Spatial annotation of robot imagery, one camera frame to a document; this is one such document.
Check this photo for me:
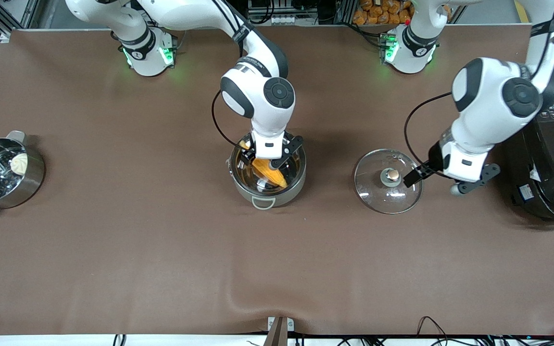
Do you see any yellow corn cob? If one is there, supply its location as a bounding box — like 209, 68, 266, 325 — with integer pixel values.
239, 139, 288, 189

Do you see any round glass pot lid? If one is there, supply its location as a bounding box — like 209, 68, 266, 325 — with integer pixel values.
354, 148, 424, 215

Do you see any steel cooking pot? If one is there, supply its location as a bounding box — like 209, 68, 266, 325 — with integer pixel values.
227, 132, 307, 210

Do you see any stainless steel steamer pot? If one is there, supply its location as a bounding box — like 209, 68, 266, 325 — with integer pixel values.
0, 131, 46, 217

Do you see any bag of orange breads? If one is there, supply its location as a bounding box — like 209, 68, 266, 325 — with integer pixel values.
353, 0, 415, 25

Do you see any brown table cloth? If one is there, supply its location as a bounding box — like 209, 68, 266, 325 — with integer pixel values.
0, 26, 554, 335

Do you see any metal table clamp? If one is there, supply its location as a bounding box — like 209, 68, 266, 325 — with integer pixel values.
267, 316, 294, 346

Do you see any white steamed bun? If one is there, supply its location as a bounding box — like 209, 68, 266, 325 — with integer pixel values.
10, 153, 28, 175

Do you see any black looped floor cable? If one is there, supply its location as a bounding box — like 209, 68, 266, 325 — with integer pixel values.
416, 316, 451, 339

